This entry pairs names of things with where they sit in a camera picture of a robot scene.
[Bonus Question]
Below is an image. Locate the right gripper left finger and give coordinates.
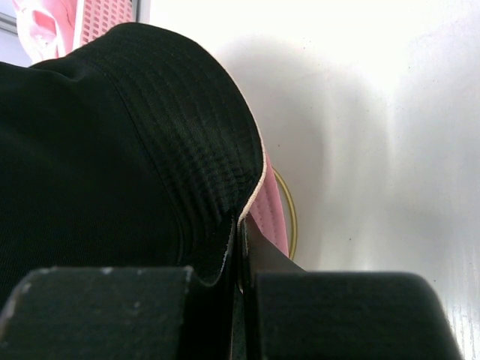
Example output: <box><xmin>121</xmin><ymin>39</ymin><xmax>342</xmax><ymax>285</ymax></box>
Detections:
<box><xmin>1</xmin><ymin>219</ymin><xmax>236</xmax><ymax>359</ymax></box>

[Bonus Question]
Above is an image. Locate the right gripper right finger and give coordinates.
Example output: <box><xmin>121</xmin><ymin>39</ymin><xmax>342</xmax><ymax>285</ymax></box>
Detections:
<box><xmin>238</xmin><ymin>217</ymin><xmax>461</xmax><ymax>359</ymax></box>

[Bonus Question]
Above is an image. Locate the gold wire hat stand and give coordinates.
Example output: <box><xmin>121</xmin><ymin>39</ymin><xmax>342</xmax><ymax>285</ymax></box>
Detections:
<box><xmin>273</xmin><ymin>168</ymin><xmax>299</xmax><ymax>260</ymax></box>

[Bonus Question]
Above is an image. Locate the black bucket hat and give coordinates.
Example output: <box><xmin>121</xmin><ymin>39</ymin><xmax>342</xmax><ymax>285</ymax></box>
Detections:
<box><xmin>1</xmin><ymin>23</ymin><xmax>266</xmax><ymax>301</ymax></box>

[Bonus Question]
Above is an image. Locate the white plastic basket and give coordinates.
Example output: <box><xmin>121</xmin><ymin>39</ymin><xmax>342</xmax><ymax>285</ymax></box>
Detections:
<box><xmin>73</xmin><ymin>0</ymin><xmax>152</xmax><ymax>50</ymax></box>

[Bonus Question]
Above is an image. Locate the left corner aluminium profile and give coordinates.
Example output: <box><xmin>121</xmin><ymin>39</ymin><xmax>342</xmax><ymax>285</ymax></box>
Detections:
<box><xmin>0</xmin><ymin>12</ymin><xmax>18</xmax><ymax>35</ymax></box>

